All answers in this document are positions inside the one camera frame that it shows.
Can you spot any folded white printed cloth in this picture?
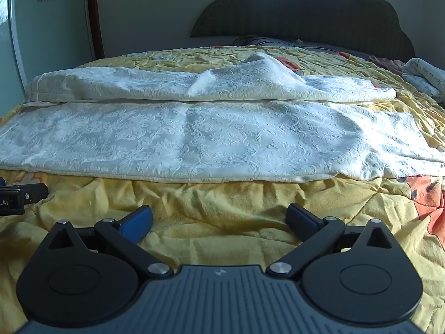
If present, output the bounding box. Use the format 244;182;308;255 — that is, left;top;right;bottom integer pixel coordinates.
401;57;445;103

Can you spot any pink cloth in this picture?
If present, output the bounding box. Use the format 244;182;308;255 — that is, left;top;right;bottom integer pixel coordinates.
373;55;407;73

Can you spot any frosted glass flower-print wardrobe door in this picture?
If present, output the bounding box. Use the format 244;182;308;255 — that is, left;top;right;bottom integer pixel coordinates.
0;0;97;118

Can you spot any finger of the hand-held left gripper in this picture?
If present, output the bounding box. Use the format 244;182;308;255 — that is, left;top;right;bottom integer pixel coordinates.
0;177;50;205

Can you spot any white embossed blanket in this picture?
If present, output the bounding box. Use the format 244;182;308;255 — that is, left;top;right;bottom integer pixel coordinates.
0;51;445;184

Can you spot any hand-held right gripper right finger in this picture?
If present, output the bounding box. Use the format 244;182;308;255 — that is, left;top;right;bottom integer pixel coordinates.
265;203;399;279

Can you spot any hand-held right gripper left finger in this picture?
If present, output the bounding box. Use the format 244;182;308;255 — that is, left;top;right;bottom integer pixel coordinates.
47;205;174;279

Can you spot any yellow printed quilted blanket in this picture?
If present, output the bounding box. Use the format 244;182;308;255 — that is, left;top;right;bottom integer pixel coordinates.
0;45;445;334

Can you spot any brown wooden wardrobe frame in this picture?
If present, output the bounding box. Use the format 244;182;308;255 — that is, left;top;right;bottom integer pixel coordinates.
85;0;107;60

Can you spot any grey scalloped headboard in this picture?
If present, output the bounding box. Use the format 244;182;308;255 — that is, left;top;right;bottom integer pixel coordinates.
189;0;416;60

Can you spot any grey striped pillow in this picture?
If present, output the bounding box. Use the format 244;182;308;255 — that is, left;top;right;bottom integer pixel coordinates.
243;37;378;59

